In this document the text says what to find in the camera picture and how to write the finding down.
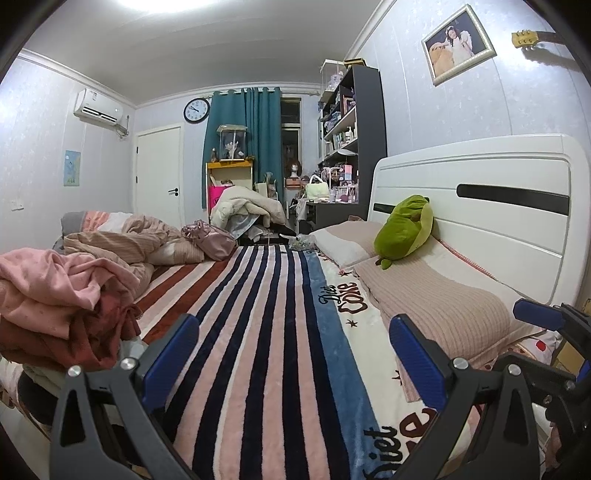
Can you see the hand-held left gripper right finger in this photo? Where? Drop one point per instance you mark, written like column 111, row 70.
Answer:
column 415, row 355

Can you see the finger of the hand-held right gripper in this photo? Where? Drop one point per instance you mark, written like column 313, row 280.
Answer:
column 535, row 314
column 545, row 374

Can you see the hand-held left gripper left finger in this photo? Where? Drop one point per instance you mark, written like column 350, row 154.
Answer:
column 171, row 360

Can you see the pink dotted garment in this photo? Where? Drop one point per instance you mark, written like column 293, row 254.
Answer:
column 60, row 286

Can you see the beige ribbed pillow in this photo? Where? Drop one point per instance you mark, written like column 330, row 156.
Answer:
column 438, row 304

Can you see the striped fleece blanket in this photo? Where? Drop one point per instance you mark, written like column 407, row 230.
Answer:
column 258, row 346

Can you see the white bed headboard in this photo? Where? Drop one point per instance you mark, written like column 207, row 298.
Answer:
column 508, row 221

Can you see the red-brown garment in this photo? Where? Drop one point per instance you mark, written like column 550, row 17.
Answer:
column 69, row 346

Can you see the green plush toy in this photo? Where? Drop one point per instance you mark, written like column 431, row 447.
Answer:
column 404, row 230

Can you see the pink satin bag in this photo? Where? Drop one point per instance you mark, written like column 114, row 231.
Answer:
column 210, row 240

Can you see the pink striped duvet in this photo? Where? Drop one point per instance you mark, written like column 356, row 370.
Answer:
column 120, row 240

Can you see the white and beige pillow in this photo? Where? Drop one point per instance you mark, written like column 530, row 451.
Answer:
column 341, row 242

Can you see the black garment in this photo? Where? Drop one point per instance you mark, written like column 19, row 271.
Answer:
column 39, row 401

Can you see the clear plastic bag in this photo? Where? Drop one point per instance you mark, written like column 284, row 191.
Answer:
column 302, row 242

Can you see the magenta bag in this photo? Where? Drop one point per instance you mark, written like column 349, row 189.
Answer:
column 215, row 197

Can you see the cream comforter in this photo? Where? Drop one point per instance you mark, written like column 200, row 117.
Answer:
column 244, row 203

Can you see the white door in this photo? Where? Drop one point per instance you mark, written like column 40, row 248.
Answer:
column 159, row 175

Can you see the white handbag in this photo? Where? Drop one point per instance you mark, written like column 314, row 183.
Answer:
column 317, row 189

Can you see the yellow cabinet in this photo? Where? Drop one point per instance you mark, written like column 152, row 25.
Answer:
column 228, row 166

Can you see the wig head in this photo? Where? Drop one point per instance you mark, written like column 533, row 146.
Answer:
column 293, row 171

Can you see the glass display case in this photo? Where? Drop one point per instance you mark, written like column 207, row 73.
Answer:
column 232, row 143

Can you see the dark bookshelf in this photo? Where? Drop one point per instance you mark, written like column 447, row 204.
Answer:
column 369, row 120

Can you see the teal curtain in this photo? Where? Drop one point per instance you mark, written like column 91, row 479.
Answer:
column 265, row 129

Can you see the window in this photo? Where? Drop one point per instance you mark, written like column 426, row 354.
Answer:
column 291, row 138

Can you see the white air conditioner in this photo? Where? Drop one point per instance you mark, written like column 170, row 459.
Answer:
column 97, row 108

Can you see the yellow guitar headstock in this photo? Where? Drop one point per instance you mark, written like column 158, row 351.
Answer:
column 526, row 39

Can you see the framed photo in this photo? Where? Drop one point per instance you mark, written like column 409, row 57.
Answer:
column 457, row 44

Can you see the small wall poster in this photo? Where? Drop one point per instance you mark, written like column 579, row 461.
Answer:
column 72, row 168

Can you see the round wall clock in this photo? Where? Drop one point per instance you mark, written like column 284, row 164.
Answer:
column 196, row 110

